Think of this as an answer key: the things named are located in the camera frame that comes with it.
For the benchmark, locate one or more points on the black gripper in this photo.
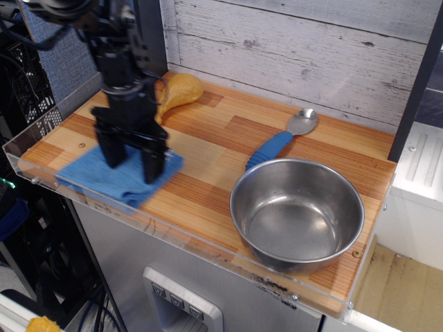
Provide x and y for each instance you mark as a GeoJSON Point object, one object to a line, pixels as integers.
{"type": "Point", "coordinates": [129, 120]}

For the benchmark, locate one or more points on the dark grey post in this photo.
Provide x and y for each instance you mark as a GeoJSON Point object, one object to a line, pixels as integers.
{"type": "Point", "coordinates": [423, 76]}
{"type": "Point", "coordinates": [150, 26]}

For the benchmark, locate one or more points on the spoon with blue handle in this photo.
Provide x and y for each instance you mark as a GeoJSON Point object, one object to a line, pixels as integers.
{"type": "Point", "coordinates": [300, 124]}

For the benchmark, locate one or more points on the yellow toy chicken drumstick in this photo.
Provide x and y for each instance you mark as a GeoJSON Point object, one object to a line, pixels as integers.
{"type": "Point", "coordinates": [181, 89]}

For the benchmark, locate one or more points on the yellow object at bottom left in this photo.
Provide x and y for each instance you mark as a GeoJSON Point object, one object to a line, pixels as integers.
{"type": "Point", "coordinates": [42, 324]}

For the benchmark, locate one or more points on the stainless steel bowl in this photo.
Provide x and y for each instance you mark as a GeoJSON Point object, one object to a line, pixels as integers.
{"type": "Point", "coordinates": [296, 215]}

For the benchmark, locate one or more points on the dark grey right post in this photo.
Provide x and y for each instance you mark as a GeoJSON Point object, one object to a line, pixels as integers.
{"type": "Point", "coordinates": [423, 76]}

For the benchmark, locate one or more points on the silver cabinet with buttons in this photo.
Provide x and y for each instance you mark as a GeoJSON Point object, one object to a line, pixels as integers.
{"type": "Point", "coordinates": [160, 280]}

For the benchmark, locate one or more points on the dark grey left post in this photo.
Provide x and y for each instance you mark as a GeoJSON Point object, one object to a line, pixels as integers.
{"type": "Point", "coordinates": [150, 26]}

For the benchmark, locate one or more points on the black plastic crate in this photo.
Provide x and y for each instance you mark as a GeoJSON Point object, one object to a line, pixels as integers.
{"type": "Point", "coordinates": [29, 82]}

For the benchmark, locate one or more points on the blue cloth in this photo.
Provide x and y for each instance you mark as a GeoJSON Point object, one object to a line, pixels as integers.
{"type": "Point", "coordinates": [124, 184]}

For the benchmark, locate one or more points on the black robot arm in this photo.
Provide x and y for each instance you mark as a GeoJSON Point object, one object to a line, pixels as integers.
{"type": "Point", "coordinates": [110, 32]}

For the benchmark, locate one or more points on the clear acrylic table guard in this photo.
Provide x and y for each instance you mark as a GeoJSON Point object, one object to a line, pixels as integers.
{"type": "Point", "coordinates": [216, 136]}

